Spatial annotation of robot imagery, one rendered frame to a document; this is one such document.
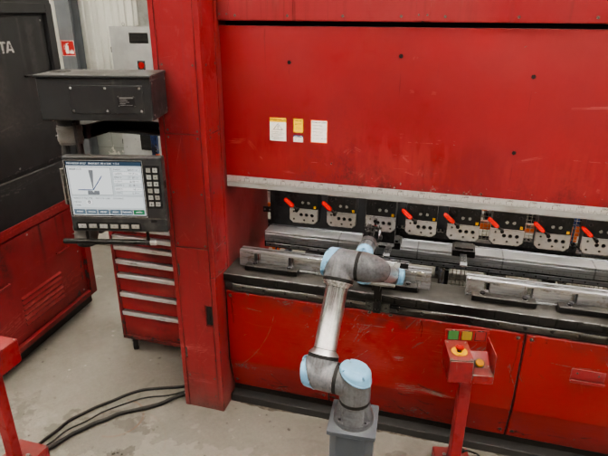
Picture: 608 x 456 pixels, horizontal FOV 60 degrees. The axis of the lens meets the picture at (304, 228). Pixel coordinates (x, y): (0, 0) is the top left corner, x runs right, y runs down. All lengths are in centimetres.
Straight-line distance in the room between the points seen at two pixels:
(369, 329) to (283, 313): 47
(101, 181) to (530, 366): 223
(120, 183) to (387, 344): 155
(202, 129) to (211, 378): 145
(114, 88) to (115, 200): 50
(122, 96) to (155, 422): 186
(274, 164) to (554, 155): 130
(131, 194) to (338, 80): 109
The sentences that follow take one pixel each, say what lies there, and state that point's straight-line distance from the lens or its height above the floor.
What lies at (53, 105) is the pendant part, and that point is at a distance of 258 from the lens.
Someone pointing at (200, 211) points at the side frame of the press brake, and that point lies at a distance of 271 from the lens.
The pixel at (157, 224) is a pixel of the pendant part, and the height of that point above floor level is 128.
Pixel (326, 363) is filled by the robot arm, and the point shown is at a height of 101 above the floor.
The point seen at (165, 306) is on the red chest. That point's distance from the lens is 358.
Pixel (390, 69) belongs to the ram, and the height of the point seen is 196.
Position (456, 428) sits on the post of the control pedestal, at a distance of 279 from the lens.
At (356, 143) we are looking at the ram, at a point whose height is 162.
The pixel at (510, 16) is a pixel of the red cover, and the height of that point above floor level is 219.
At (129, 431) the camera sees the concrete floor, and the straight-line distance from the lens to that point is 333.
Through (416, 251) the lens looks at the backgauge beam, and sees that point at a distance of 301.
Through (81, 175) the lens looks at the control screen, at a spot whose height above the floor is 151.
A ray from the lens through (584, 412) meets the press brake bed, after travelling 308.
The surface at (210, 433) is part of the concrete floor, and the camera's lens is 322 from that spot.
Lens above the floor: 218
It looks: 22 degrees down
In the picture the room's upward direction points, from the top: straight up
